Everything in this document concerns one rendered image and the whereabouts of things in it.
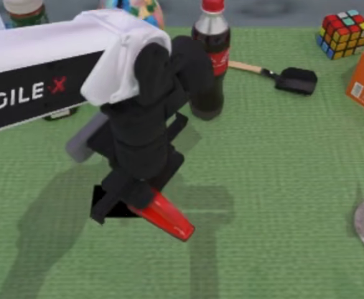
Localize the red conical object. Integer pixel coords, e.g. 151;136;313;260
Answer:
128;187;197;242

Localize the green table cloth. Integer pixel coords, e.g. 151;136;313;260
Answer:
0;26;364;299

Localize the cola bottle with red cap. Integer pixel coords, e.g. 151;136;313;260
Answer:
190;0;232;121

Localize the colourful patterned ball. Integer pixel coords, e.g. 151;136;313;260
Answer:
96;0;166;31

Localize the Rubik's cube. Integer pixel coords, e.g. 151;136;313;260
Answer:
316;9;364;61

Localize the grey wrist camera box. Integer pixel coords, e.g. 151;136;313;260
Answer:
64;112;108;164

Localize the black spatula wooden handle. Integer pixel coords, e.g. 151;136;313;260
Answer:
227;60;319;97

